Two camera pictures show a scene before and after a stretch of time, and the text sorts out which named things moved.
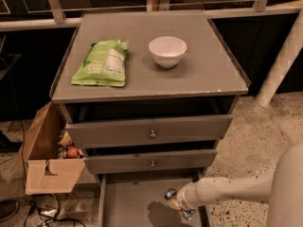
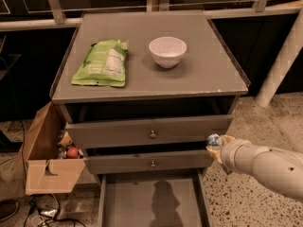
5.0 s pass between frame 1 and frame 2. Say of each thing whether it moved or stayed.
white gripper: moved
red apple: stayed
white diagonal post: stayed
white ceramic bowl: stayed
